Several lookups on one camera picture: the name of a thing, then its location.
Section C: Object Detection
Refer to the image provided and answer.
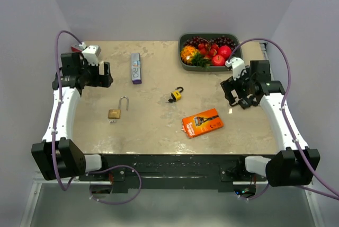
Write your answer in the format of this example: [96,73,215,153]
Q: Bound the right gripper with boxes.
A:
[221,66,255,104]

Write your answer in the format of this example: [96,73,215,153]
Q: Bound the yellow padlock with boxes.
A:
[171,86,184,102]

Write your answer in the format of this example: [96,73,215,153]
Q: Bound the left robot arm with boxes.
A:
[31,46,113,180]

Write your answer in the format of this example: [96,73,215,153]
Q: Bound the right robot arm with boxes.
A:
[220,57,320,187]

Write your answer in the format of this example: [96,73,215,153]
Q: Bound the red toothpaste box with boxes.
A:
[70,43,82,52]

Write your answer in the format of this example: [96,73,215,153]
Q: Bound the purple toothpaste box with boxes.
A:
[131,53,142,84]

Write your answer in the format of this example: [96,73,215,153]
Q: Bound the brass padlock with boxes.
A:
[108,96,129,119]

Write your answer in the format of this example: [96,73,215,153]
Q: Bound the red apple front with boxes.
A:
[211,55,226,66]

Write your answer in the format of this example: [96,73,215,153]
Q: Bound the red apple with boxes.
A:
[211,55,226,66]
[217,45,232,59]

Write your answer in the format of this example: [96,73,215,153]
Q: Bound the red apple back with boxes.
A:
[217,45,232,59]

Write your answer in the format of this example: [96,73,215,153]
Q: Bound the orange razor box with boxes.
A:
[182,108,224,138]

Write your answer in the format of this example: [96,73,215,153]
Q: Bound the grey fruit tray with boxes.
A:
[178,33,242,72]

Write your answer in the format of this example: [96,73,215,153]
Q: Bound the red strawberries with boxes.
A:
[198,43,219,59]

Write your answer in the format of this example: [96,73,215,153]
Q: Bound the dark grapes bunch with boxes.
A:
[183,35,238,50]

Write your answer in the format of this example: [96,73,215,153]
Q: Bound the orange pineapple toy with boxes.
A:
[180,45,199,65]

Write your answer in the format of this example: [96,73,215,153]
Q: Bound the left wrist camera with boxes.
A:
[79,42,101,66]

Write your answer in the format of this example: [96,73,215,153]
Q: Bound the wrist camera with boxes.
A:
[225,57,246,80]
[79,42,101,66]

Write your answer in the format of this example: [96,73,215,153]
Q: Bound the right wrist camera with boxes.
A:
[225,57,246,80]

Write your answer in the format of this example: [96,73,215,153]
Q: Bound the black base frame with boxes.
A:
[79,154,266,193]

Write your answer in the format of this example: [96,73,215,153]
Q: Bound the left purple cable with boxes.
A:
[50,30,142,205]

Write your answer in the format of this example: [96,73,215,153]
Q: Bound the purple cable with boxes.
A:
[50,30,142,205]
[227,38,339,201]

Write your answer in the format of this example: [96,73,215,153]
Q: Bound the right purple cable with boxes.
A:
[227,38,339,201]

